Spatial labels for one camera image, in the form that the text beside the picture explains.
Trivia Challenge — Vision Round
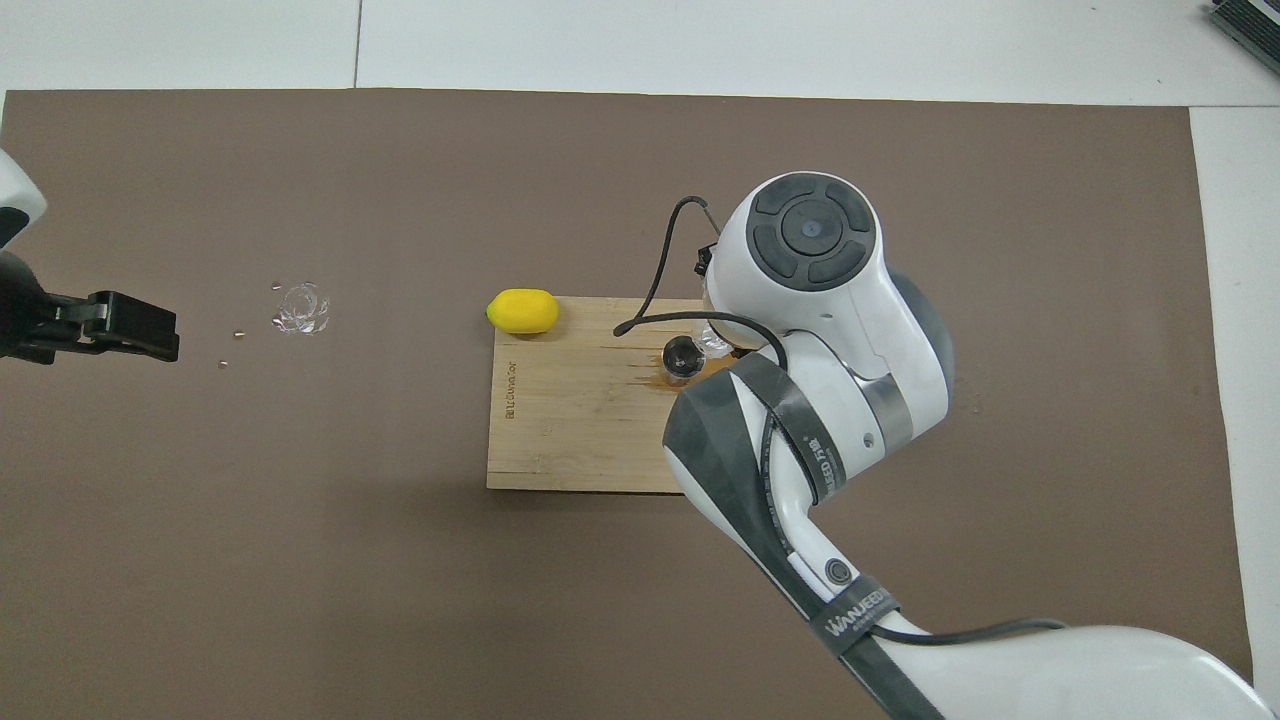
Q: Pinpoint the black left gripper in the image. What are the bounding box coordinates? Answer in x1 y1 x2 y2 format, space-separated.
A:
0 250 181 365

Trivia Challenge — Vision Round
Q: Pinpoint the yellow lemon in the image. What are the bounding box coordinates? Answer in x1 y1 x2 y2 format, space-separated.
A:
486 288 560 335

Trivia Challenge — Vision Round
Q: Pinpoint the wooden cutting board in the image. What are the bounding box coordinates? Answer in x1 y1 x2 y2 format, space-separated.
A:
486 297 746 495

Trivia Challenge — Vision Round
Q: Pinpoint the brown table mat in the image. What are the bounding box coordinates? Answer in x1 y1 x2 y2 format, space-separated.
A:
0 88 1259 720

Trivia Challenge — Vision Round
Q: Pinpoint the grey ribbed device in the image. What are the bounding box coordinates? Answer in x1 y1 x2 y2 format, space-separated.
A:
1205 0 1280 77

